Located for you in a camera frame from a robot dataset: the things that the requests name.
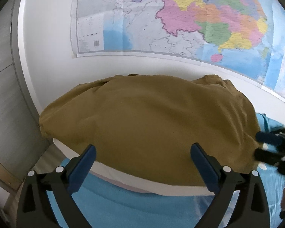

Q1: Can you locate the mustard brown shirt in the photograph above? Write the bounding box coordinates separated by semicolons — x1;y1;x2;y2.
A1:
39;75;261;186

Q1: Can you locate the grey wardrobe panel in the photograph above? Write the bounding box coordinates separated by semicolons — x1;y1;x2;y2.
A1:
0;0;50;192

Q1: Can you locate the blue bed sheet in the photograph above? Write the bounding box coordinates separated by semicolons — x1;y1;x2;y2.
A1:
47;113;285;227

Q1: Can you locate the colourful wall map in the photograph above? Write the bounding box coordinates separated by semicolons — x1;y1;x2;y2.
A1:
71;0;285;102

